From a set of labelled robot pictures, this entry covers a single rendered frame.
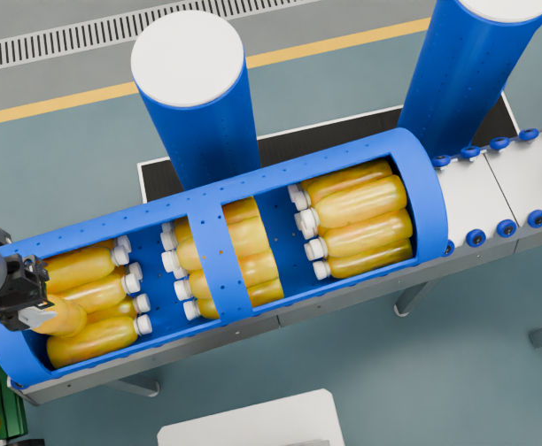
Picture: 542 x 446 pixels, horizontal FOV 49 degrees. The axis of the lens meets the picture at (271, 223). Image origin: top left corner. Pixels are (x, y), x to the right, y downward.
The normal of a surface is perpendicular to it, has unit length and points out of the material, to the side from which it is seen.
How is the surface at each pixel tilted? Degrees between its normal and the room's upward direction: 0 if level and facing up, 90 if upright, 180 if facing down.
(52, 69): 0
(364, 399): 0
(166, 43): 0
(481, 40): 90
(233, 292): 51
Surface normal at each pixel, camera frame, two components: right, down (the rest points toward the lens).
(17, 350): 0.17, 0.36
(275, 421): -0.04, -0.33
